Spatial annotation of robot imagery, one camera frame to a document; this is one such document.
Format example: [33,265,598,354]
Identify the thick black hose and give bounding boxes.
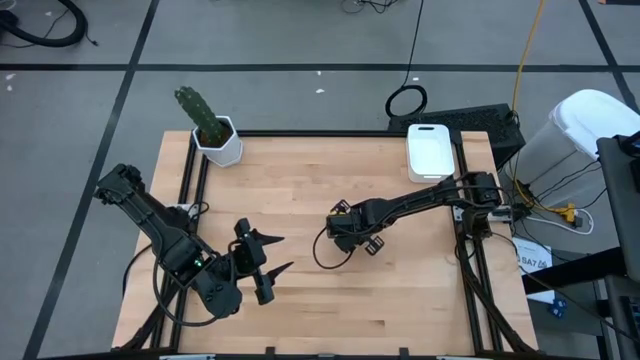
[0,0,90,49]

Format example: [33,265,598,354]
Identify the small blue object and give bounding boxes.
[547,298,569,320]

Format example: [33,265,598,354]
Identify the green cactus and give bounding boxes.
[173,85,229,146]

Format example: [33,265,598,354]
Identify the white plastic basket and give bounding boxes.
[405,123,456,184]

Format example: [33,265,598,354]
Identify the black coiled floor cable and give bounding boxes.
[383,0,429,120]

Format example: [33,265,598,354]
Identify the black side desk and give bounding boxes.
[522,134,640,360]

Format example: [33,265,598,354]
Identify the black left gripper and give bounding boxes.
[221,217,295,308]

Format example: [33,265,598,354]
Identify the yellow plug connector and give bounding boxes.
[552,203,579,224]

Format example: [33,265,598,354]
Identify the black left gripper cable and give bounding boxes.
[151,239,241,329]

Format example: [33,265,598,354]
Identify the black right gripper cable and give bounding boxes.
[312,224,359,271]

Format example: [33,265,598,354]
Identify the black metal table frame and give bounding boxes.
[112,129,539,360]

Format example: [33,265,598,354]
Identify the white cable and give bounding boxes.
[524,207,595,236]

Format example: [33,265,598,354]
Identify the white trash bin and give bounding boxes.
[504,88,640,206]

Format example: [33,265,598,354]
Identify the white printed paper label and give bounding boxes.
[512,237,554,276]

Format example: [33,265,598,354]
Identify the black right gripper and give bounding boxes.
[325,198,386,256]

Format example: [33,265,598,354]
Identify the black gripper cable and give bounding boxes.
[151,239,241,329]
[312,224,359,271]

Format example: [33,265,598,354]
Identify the white hexagonal plant pot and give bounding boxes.
[191,115,244,168]

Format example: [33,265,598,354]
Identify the tangled black cables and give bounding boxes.
[339,0,401,15]

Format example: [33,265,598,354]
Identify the yellow floor cable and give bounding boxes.
[509,0,571,216]

